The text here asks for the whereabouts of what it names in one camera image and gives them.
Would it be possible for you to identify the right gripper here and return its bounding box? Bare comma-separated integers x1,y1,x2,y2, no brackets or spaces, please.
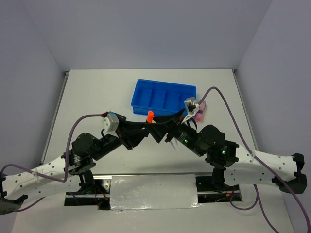
142,107,204,156

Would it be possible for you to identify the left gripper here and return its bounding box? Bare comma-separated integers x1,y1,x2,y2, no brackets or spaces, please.
92,116,149,161

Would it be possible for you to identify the orange cap black highlighter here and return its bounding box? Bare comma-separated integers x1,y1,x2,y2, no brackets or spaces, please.
146,110,154,123

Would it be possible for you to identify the blue cap black highlighter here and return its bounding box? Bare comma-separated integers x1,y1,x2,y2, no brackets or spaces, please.
109,111,126,120

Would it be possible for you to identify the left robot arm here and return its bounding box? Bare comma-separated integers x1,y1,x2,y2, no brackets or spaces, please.
0,124,150,215

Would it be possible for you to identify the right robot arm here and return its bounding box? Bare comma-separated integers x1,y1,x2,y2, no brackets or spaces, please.
146,111,307,194

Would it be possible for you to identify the blue compartment tray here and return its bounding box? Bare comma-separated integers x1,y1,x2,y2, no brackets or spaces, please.
131,79,196,116

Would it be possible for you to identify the pink glue bottle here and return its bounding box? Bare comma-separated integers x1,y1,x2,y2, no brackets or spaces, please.
194,101,206,122

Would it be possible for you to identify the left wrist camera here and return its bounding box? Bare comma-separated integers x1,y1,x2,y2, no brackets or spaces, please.
103,113,119,137

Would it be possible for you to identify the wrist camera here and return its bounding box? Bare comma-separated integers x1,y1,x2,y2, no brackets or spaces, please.
182,97,199,123
103,113,119,137

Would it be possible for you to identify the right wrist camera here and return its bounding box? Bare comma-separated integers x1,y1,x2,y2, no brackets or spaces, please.
182,97,199,123

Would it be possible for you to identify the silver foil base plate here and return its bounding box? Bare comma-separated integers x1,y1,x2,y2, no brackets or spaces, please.
110,174,200,210

